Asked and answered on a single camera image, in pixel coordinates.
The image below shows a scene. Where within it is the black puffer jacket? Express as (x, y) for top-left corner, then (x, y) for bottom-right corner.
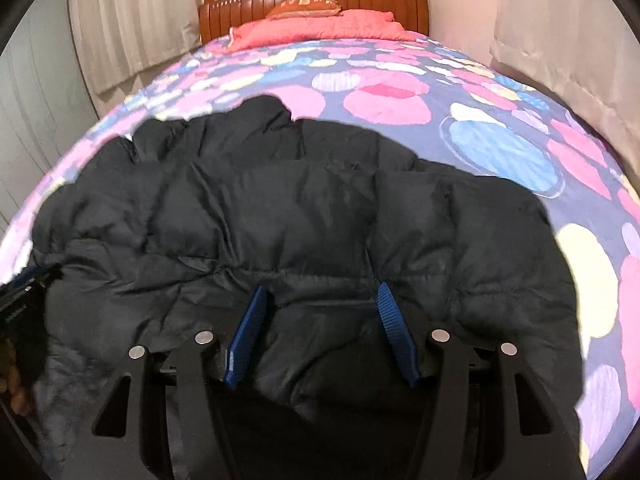
(32, 96), (582, 479)

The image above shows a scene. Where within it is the person left hand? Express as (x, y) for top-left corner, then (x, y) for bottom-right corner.
(0, 341), (32, 416)

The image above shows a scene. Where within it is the frosted glass wardrobe door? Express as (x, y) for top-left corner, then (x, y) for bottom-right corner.
(0, 0), (98, 231)

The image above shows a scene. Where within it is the colourful polka dot blanket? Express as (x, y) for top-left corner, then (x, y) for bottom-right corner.
(1, 38), (639, 479)

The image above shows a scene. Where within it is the beige window curtain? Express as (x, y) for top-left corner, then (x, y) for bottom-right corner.
(68, 0), (201, 94)

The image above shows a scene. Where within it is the beige right side curtain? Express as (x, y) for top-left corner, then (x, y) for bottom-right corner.
(490, 0), (639, 184)

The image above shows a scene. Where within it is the red pillow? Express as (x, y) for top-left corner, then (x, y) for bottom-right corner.
(226, 10), (416, 53)

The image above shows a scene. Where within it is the brown wooden headboard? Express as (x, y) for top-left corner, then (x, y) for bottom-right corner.
(198, 0), (430, 44)

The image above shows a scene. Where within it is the orange patterned cushion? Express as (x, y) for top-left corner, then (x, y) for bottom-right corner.
(267, 0), (342, 20)

